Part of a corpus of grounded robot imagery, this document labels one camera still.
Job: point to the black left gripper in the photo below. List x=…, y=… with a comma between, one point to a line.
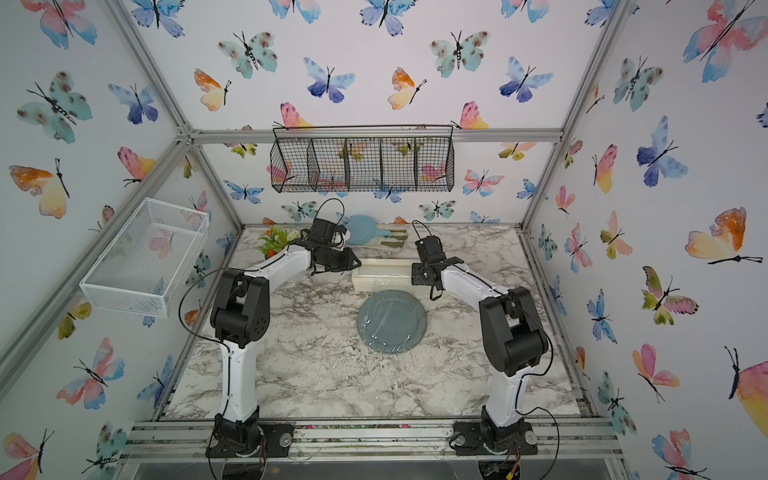
x=347, y=264

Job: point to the light blue dustpan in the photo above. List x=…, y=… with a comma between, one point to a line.
x=362, y=230

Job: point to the white mesh wall basket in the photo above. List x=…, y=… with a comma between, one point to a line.
x=141, y=268

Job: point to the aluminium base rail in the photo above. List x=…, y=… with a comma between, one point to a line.
x=388, y=439

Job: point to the white pot with plant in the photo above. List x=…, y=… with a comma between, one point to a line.
x=276, y=241

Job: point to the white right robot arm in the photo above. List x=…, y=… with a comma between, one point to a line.
x=514, y=342

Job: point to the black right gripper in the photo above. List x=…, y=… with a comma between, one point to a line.
x=418, y=273

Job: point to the blue-grey round plate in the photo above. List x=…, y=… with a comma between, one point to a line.
x=391, y=322

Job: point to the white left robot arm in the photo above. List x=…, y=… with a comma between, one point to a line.
x=241, y=316

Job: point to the black wire wall basket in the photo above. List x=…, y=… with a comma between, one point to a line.
x=363, y=159

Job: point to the cream plastic wrap dispenser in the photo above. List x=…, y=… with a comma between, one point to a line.
x=373, y=266

